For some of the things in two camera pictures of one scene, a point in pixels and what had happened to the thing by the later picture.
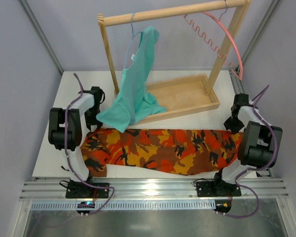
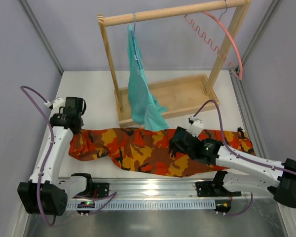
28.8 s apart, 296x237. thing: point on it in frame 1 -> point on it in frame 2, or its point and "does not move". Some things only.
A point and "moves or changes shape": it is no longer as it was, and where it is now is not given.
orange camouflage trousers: [181, 151] moves or changes shape
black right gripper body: [231, 123] -> [178, 142]
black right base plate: [217, 189] does not move
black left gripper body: [92, 118] -> [77, 124]
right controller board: [224, 206] does not move
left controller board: [86, 205] does not move
